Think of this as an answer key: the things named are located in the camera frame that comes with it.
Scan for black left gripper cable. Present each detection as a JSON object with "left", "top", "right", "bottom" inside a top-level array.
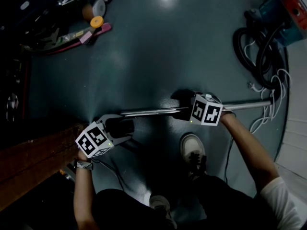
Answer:
[{"left": 92, "top": 158, "right": 127, "bottom": 193}]

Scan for brown wooden bench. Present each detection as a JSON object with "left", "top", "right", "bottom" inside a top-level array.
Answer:
[{"left": 0, "top": 123, "right": 90, "bottom": 212}]

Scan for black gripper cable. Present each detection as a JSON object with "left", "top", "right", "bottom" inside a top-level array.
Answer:
[
  {"left": 92, "top": 158, "right": 127, "bottom": 193},
  {"left": 223, "top": 137, "right": 235, "bottom": 184}
]

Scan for silver vacuum cleaner wand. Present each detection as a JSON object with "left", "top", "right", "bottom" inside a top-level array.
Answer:
[{"left": 119, "top": 99, "right": 273, "bottom": 118}]

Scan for person's right white shoe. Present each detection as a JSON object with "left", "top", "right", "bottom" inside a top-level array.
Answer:
[{"left": 179, "top": 133, "right": 208, "bottom": 181}]

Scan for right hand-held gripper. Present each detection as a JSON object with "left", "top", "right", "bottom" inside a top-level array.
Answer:
[{"left": 170, "top": 89, "right": 224, "bottom": 127}]

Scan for black trousers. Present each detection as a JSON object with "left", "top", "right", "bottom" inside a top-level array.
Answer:
[{"left": 90, "top": 173, "right": 280, "bottom": 230}]

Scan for person's left forearm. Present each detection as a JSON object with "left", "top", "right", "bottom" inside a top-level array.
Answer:
[{"left": 72, "top": 149, "right": 102, "bottom": 230}]

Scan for person's right forearm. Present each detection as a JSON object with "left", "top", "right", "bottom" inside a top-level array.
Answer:
[{"left": 219, "top": 111, "right": 281, "bottom": 199}]

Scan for teal and red vacuum cleaner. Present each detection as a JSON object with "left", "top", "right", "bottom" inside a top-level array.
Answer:
[{"left": 258, "top": 0, "right": 307, "bottom": 48}]

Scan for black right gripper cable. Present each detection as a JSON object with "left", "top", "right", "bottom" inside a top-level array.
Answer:
[{"left": 223, "top": 137, "right": 235, "bottom": 184}]

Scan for person's left white shoe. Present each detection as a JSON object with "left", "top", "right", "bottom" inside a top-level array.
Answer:
[{"left": 148, "top": 195, "right": 178, "bottom": 230}]

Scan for striped wristband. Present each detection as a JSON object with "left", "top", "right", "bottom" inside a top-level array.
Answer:
[{"left": 75, "top": 160, "right": 94, "bottom": 171}]

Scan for white tape roll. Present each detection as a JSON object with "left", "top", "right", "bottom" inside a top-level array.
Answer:
[{"left": 92, "top": 0, "right": 106, "bottom": 18}]

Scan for brown tape roll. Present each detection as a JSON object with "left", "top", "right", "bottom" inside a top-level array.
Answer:
[{"left": 82, "top": 3, "right": 94, "bottom": 21}]

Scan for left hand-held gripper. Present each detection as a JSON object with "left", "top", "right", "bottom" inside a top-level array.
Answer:
[{"left": 75, "top": 113, "right": 134, "bottom": 159}]

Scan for white power cable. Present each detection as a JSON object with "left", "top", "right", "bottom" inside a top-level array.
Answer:
[{"left": 243, "top": 38, "right": 292, "bottom": 135}]

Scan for black vacuum hose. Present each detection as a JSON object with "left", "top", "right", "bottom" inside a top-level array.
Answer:
[{"left": 232, "top": 8, "right": 290, "bottom": 91}]

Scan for person's white shoe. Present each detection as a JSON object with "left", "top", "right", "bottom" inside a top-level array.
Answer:
[
  {"left": 148, "top": 195, "right": 178, "bottom": 230},
  {"left": 179, "top": 133, "right": 208, "bottom": 181}
]

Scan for pink block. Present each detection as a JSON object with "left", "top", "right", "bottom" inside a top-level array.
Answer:
[{"left": 79, "top": 31, "right": 94, "bottom": 45}]

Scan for white sleeve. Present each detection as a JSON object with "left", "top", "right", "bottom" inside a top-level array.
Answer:
[{"left": 260, "top": 176, "right": 305, "bottom": 230}]

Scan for orange tape roll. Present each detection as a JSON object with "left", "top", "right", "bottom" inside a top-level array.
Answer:
[{"left": 90, "top": 15, "right": 105, "bottom": 29}]

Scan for pink handled tool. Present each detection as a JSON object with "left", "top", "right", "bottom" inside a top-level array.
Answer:
[{"left": 92, "top": 22, "right": 112, "bottom": 37}]

